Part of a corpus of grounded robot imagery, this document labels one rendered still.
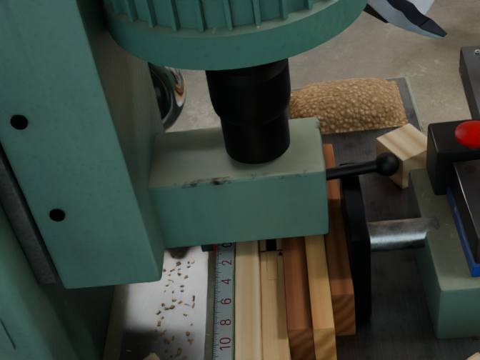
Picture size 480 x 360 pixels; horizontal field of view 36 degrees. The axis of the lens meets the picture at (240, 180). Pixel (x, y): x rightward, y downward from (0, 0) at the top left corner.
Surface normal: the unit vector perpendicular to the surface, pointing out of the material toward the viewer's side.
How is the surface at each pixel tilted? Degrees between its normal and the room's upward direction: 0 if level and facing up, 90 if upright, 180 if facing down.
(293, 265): 0
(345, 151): 0
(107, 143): 90
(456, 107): 0
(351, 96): 17
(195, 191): 90
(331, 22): 90
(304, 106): 26
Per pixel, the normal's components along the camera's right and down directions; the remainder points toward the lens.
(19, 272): 0.99, -0.10
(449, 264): -0.13, -0.74
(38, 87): 0.00, 0.66
